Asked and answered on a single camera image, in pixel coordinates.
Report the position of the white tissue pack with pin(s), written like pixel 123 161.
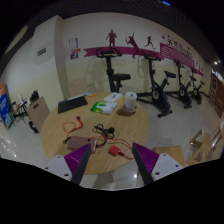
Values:
pixel 113 97

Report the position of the brown wooden cabinet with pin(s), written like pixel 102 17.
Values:
pixel 218 93

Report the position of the green wet wipes pack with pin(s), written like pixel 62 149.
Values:
pixel 103 107

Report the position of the blue orange small object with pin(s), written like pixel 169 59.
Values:
pixel 89 94

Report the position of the black exercise bike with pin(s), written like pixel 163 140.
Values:
pixel 110 73
pixel 156 95
pixel 196 93
pixel 183 93

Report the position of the magenta wall banner decal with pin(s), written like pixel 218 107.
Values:
pixel 173 53

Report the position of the light wooden chair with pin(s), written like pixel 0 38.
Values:
pixel 213 146
pixel 196 138

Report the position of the white wall poster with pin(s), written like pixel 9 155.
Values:
pixel 73 43

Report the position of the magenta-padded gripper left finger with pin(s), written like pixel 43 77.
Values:
pixel 57 166

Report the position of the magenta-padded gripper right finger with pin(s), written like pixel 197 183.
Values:
pixel 165 165

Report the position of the brown round coaster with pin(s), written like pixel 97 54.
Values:
pixel 125 113

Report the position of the grey wall sign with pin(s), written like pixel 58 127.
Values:
pixel 42 51

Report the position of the purple orange wall poster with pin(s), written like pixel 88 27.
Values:
pixel 75 55

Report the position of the wooden stool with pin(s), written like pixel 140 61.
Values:
pixel 170 153

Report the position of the red charger block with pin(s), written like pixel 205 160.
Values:
pixel 114 150

